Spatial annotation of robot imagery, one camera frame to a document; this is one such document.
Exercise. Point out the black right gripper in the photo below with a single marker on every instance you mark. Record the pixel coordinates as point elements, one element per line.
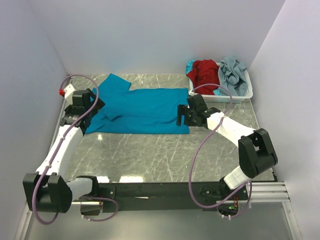
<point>180,115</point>

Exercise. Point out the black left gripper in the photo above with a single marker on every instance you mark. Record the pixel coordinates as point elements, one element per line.
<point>93,110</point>

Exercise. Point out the blue t shirt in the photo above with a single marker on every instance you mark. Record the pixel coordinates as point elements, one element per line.
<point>138,111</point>

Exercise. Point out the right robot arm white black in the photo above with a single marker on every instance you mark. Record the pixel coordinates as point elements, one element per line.
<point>256,152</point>

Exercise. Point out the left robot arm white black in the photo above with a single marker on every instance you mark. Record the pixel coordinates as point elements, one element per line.
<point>46,190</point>

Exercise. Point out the light blue garment in basket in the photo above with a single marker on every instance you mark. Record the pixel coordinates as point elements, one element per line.
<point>189,66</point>

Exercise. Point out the red t shirt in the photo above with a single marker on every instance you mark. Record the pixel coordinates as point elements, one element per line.
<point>204,72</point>

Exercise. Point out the white laundry basket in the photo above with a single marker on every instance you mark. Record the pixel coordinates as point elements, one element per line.
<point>211,98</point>

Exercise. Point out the grey t shirt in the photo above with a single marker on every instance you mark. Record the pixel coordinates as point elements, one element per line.
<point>231,74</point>

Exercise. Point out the aluminium rail frame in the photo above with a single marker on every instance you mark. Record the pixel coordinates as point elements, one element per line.
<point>259,192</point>

